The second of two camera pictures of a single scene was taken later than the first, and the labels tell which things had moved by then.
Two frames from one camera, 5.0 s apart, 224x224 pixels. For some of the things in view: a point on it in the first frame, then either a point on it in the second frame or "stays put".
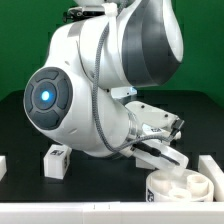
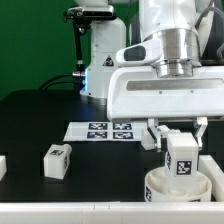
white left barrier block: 3,166 stays put
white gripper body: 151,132 → 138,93
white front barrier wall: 112,212 stays put
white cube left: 56,160 stays put
